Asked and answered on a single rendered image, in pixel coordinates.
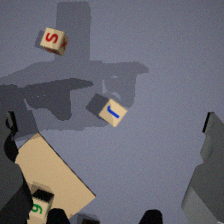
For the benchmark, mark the tan flat mat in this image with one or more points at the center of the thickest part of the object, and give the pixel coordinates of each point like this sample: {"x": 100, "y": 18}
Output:
{"x": 44, "y": 169}

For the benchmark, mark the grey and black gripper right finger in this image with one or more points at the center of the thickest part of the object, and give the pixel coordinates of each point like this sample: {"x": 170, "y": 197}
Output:
{"x": 203, "y": 202}

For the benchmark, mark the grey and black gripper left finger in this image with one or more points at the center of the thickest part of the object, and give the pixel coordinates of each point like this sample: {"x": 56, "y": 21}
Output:
{"x": 15, "y": 197}

